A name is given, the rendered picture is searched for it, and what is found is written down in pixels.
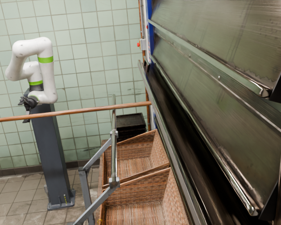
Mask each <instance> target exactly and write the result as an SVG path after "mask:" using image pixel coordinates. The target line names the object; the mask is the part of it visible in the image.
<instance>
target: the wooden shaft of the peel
mask: <svg viewBox="0 0 281 225"><path fill-rule="evenodd" d="M146 105H152V104H151V101H144V102H136V103H128V104H117V105H109V106H100V107H92V108H81V109H73V110H65V111H57V112H46V113H38V114H30V115H22V116H13V117H3V118H0V122H6V121H17V120H25V119H33V118H41V117H52V116H60V115H68V114H76V113H87V112H95V111H103V110H111V109H120V108H130V107H139V106H146Z"/></svg>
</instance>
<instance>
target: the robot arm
mask: <svg viewBox="0 0 281 225"><path fill-rule="evenodd" d="M36 54H37V58H38V62H36V61H32V62H26V63H25V61H26V59H27V58H28V57H29V56H32V55H36ZM5 75H6V77H7V79H9V80H11V81H18V80H23V79H27V80H28V83H29V92H30V93H29V94H28V97H25V96H21V99H20V102H19V104H18V105H22V104H24V107H25V109H26V110H25V112H26V115H30V114H32V113H31V109H33V108H35V107H36V105H37V104H54V103H55V102H57V100H58V94H57V90H56V86H55V79H54V56H53V46H52V42H51V41H50V39H48V38H46V37H39V38H36V39H31V40H20V41H17V42H15V43H14V44H13V46H12V58H11V62H10V64H9V66H8V67H7V69H6V71H5ZM43 90H44V91H43ZM30 120H31V119H25V120H23V122H22V123H28V122H30Z"/></svg>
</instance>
